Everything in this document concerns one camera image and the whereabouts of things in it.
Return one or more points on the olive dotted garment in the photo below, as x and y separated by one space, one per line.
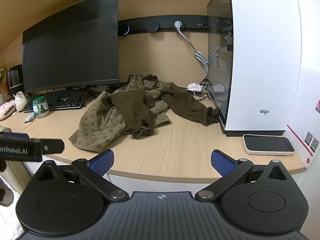
100 127

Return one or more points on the glass jar with green lid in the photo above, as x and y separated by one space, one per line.
41 108

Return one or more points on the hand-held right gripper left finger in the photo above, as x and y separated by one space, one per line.
101 163

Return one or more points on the dark brown garment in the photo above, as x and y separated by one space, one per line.
185 102

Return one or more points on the white plush toy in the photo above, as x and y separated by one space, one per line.
21 101

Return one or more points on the crumpled white tissue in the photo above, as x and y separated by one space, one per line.
195 87

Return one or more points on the black power socket rail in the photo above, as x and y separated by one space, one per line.
165 21

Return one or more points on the green potted plant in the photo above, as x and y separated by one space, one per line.
3 77

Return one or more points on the black keyboard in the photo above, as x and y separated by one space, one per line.
65 100

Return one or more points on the small green packet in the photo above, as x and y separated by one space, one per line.
28 118

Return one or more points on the pink plush toy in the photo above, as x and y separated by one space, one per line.
7 110

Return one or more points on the beige chair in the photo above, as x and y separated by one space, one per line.
15 177

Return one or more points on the black speaker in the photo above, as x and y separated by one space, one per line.
15 80

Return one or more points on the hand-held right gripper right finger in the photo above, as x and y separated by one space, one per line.
223 163

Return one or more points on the smartphone in white case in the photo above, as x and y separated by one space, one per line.
268 143

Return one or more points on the black computer monitor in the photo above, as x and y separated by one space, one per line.
70 50

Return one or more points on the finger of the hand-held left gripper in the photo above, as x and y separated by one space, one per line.
13 135
53 146

